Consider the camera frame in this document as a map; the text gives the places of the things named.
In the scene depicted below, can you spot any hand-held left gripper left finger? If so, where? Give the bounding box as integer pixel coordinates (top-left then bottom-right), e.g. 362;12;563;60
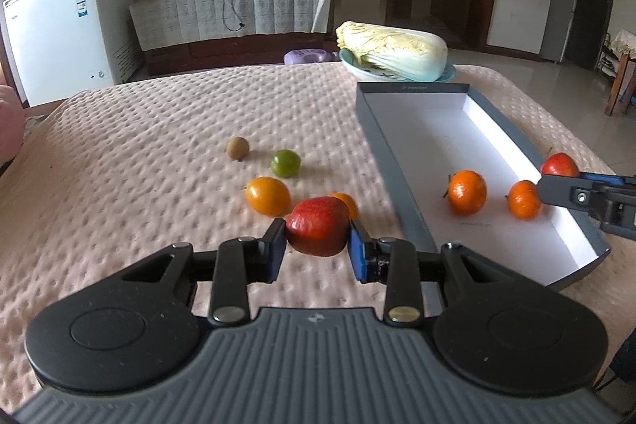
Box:
122;219;288;326

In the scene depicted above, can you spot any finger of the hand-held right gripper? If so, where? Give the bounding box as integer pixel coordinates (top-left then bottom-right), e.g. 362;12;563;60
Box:
578;172;636;187
537;174;604;220

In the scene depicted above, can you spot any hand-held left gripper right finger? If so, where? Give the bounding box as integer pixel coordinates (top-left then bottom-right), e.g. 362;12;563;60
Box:
348;219;502;324

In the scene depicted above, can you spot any small red apple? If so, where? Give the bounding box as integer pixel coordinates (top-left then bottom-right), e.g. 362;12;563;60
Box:
540;151;580;179

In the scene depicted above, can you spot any large red apple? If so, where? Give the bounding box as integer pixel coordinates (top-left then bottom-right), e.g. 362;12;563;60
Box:
285;196;351;257

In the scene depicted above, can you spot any small tangerine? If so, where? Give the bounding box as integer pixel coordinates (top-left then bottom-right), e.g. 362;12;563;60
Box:
328;192;359;221
507;180;543;221

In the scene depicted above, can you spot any yellow orange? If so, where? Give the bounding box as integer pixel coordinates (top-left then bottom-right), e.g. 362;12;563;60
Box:
244;176;291;216

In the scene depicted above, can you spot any brown kiwi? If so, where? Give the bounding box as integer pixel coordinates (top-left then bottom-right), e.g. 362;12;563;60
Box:
227;136;250;162

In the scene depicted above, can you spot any grey box with white inside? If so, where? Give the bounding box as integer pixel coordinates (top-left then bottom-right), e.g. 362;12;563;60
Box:
355;81;612;293

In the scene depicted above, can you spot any green lime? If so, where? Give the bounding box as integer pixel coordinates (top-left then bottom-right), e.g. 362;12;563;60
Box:
270;149;302;179

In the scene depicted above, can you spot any tangerine with stem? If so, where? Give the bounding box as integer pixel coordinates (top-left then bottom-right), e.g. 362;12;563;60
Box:
446;170;488;216

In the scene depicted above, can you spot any wooden chair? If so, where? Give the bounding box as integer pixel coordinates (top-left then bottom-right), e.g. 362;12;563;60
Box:
599;29;636;117

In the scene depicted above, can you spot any blue plate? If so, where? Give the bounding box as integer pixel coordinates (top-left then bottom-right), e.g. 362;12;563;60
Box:
339;48;457;83

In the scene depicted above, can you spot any purple plastic object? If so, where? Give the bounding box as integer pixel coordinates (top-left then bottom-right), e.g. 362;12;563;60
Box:
283;48;335;65

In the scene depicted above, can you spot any napa cabbage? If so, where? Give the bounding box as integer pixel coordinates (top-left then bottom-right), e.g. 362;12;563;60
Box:
335;21;449;82

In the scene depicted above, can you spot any dark wooden cabinet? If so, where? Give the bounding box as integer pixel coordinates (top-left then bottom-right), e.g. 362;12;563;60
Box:
144;31;339;77

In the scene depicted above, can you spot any cloth covered tv cabinet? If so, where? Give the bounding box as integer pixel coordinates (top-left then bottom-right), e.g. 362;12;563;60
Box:
129;0;333;52

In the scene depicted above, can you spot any white chest freezer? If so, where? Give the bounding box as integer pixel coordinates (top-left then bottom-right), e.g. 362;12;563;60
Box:
2;0;142;108

